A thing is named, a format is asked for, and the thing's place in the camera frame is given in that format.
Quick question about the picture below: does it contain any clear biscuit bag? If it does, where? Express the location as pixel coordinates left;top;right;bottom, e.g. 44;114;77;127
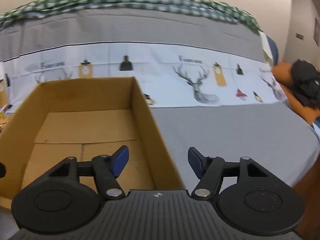
0;104;12;130

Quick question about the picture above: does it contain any grey deer print sofa cover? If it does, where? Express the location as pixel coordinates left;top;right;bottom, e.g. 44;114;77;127
0;7;320;188

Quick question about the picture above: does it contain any black cloth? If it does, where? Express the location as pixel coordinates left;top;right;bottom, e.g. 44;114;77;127
290;59;320;108

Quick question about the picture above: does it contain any green checked cloth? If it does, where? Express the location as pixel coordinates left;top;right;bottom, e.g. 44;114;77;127
0;0;262;34

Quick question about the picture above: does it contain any white blue patterned cushion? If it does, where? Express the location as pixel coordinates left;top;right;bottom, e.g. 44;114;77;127
259;30;279;65

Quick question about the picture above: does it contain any orange plush cushion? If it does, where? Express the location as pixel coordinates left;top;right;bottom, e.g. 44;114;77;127
272;61;320;125

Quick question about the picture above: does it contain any brown cardboard box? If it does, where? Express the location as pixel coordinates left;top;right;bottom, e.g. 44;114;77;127
0;77;187;209

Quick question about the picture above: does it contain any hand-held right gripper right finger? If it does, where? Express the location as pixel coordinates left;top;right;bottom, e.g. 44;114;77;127
188;146;275;201

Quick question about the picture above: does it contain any wall picture frame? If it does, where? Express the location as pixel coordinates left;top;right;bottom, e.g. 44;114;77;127
313;17;320;46

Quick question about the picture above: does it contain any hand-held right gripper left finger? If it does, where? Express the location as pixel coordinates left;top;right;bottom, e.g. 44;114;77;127
46;145;130;201

